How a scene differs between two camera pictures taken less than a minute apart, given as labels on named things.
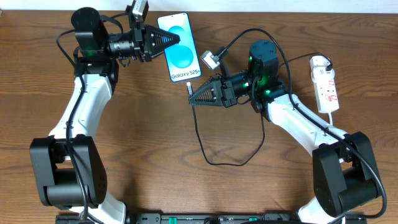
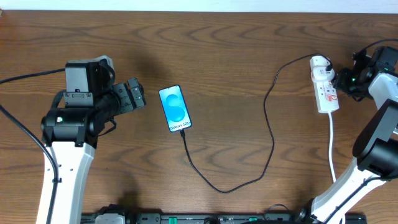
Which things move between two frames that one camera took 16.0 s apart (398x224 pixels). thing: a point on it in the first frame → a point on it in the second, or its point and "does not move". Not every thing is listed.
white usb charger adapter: x=319 y=73 does not move
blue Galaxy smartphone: x=181 y=57 → x=175 y=108
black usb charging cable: x=189 y=90 → x=267 y=122
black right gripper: x=227 y=93 → x=343 y=80
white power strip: x=326 y=96 does not move
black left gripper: x=140 y=42 → x=125 y=98
